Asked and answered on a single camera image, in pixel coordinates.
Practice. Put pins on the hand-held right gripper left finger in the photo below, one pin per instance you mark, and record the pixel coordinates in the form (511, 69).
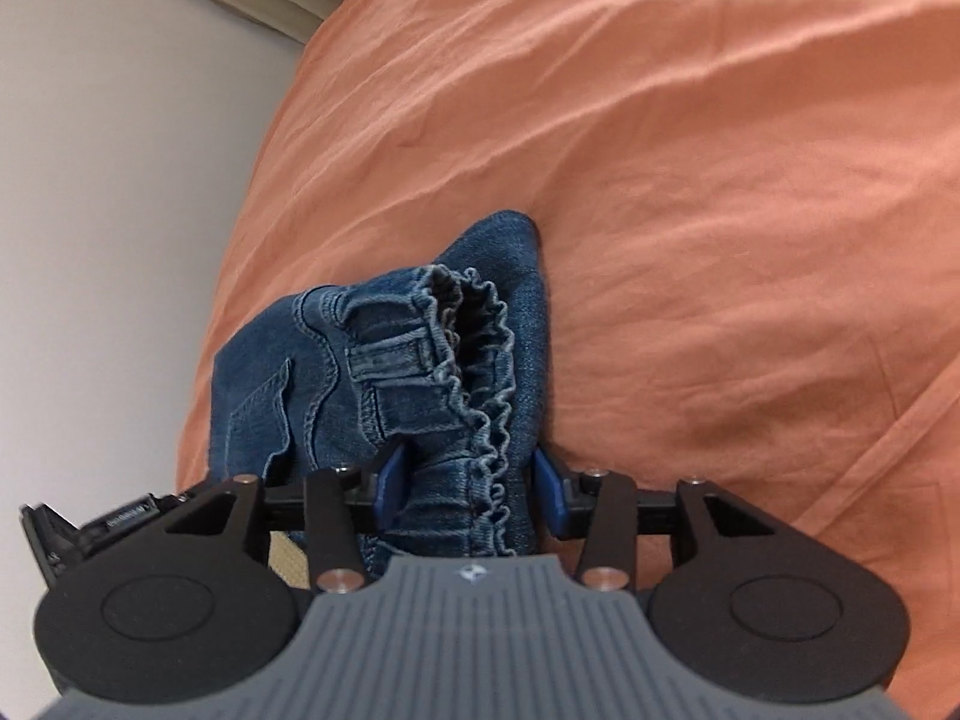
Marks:
(390, 487)

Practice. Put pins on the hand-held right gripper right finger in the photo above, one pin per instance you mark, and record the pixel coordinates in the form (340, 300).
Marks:
(551, 491)

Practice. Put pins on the blue denim pants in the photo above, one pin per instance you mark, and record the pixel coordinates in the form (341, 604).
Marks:
(487, 270)

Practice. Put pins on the orange bed sheet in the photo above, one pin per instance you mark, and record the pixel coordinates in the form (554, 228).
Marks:
(675, 202)

